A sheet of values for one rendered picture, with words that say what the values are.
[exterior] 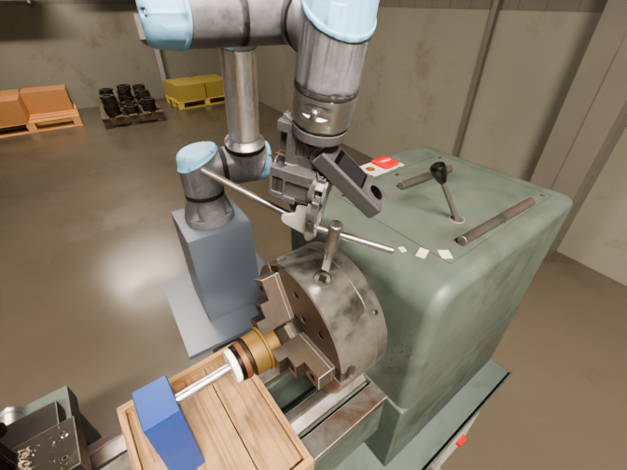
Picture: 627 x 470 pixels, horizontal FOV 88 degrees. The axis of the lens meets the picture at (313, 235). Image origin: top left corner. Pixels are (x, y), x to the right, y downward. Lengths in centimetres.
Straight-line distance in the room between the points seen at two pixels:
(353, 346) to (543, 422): 160
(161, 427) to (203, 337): 56
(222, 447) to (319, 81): 75
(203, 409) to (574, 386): 195
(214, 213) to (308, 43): 73
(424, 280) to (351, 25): 44
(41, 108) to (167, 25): 679
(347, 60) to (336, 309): 42
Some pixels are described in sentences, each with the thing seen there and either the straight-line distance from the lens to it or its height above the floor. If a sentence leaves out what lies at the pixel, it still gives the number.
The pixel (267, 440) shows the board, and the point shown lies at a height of 88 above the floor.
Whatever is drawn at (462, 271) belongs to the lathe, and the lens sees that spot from 68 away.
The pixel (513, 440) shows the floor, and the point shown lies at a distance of 202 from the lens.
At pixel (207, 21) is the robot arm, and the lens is 42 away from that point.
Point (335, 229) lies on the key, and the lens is 52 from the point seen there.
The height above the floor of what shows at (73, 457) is 102.
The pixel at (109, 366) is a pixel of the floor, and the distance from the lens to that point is 227.
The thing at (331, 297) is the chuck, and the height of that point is 122.
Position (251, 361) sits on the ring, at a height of 110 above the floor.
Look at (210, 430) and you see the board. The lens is 88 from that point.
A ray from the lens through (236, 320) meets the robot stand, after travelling 122.
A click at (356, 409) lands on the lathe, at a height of 86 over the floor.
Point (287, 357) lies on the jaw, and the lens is 68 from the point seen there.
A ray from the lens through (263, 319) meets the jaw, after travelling 69.
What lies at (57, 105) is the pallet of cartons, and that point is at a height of 24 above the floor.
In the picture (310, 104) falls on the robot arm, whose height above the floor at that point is 157.
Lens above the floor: 167
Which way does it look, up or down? 36 degrees down
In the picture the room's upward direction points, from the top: straight up
